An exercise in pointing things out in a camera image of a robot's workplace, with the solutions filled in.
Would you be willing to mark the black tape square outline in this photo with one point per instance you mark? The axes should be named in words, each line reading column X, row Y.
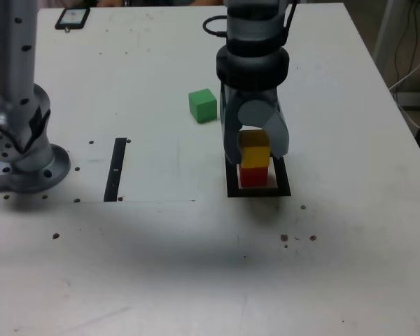
column 283, row 182

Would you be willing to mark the green cube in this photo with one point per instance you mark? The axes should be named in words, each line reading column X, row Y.
column 203, row 106

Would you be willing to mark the red cube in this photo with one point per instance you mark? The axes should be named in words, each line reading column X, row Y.
column 253, row 176

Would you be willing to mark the black tape strip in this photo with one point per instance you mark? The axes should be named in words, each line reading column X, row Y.
column 115, row 168

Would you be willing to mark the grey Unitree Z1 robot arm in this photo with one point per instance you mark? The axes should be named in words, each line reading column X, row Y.
column 24, row 164

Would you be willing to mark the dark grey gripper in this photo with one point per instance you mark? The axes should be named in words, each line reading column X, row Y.
column 255, row 94

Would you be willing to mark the white metal frame leg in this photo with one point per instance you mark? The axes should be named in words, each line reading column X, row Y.
column 388, row 21

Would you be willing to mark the black smartphone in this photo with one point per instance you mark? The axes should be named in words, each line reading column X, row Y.
column 72, row 18

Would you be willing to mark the yellow cube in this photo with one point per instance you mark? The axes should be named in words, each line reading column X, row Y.
column 255, row 154

